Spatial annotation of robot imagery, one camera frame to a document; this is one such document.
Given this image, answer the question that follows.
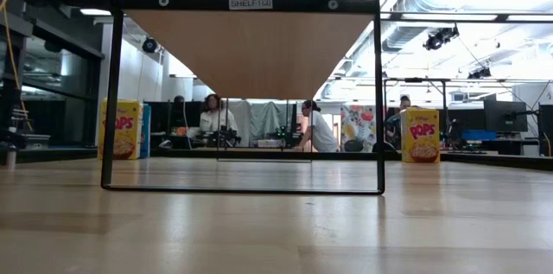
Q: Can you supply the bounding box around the grey hanging sheet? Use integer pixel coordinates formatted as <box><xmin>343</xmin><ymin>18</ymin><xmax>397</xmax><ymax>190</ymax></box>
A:
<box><xmin>224</xmin><ymin>100</ymin><xmax>299</xmax><ymax>142</ymax></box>

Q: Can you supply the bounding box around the grey tray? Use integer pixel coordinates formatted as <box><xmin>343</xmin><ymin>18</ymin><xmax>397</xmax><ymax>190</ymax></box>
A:
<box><xmin>19</xmin><ymin>133</ymin><xmax>52</xmax><ymax>150</ymax></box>

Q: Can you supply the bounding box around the yellow cable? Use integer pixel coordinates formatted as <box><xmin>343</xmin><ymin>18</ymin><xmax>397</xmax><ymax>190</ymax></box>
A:
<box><xmin>0</xmin><ymin>0</ymin><xmax>35</xmax><ymax>132</ymax></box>

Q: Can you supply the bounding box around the blue bin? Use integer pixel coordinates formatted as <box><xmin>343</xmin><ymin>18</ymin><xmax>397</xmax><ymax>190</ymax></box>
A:
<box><xmin>461</xmin><ymin>130</ymin><xmax>497</xmax><ymax>142</ymax></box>

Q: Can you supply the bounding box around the black spotlight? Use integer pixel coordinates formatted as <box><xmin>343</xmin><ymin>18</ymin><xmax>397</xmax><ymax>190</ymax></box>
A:
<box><xmin>467</xmin><ymin>66</ymin><xmax>493</xmax><ymax>80</ymax></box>
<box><xmin>423</xmin><ymin>26</ymin><xmax>460</xmax><ymax>52</ymax></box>

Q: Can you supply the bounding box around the yellow Corn Pops cereal box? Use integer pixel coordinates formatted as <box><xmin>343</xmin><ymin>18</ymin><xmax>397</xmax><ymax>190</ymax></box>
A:
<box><xmin>98</xmin><ymin>99</ymin><xmax>144</xmax><ymax>162</ymax></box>
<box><xmin>399</xmin><ymin>106</ymin><xmax>442</xmax><ymax>164</ymax></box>

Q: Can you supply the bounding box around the white shelf label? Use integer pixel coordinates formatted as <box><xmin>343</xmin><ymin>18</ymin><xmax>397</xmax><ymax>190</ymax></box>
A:
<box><xmin>228</xmin><ymin>0</ymin><xmax>274</xmax><ymax>11</ymax></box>

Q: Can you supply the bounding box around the small white cylinder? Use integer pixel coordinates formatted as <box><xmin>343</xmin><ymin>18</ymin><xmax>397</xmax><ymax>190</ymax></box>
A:
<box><xmin>4</xmin><ymin>146</ymin><xmax>17</xmax><ymax>170</ymax></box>

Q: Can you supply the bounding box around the round black speaker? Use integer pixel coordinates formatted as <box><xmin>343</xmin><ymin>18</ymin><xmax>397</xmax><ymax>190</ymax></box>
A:
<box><xmin>141</xmin><ymin>36</ymin><xmax>159</xmax><ymax>54</ymax></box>

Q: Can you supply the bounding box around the black computer monitor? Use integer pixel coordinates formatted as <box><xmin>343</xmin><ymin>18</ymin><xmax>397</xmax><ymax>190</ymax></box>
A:
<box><xmin>537</xmin><ymin>104</ymin><xmax>553</xmax><ymax>156</ymax></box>
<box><xmin>483</xmin><ymin>99</ymin><xmax>529</xmax><ymax>133</ymax></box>

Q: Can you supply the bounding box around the black metal stand frame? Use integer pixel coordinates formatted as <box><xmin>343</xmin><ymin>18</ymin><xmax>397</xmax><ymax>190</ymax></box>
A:
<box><xmin>383</xmin><ymin>77</ymin><xmax>448</xmax><ymax>150</ymax></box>

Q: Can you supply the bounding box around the black partition panel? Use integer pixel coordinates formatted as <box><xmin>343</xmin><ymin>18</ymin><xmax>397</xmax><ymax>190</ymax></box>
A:
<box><xmin>144</xmin><ymin>100</ymin><xmax>204</xmax><ymax>149</ymax></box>

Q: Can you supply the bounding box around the blue Rice Krispies cereal box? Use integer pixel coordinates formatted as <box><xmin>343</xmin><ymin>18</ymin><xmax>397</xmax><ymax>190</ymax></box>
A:
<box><xmin>138</xmin><ymin>103</ymin><xmax>152</xmax><ymax>159</ymax></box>

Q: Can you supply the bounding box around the black metal table frame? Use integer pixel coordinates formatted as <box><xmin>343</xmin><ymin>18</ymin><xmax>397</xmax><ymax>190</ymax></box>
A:
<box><xmin>0</xmin><ymin>147</ymin><xmax>553</xmax><ymax>172</ymax></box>

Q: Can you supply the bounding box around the wooden shelf black metal frame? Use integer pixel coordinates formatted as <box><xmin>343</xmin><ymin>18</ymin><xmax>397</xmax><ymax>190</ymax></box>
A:
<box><xmin>100</xmin><ymin>0</ymin><xmax>387</xmax><ymax>196</ymax></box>

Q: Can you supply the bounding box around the floral patterned curtain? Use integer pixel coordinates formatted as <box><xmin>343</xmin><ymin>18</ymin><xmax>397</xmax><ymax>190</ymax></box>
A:
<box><xmin>340</xmin><ymin>105</ymin><xmax>377</xmax><ymax>152</ymax></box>

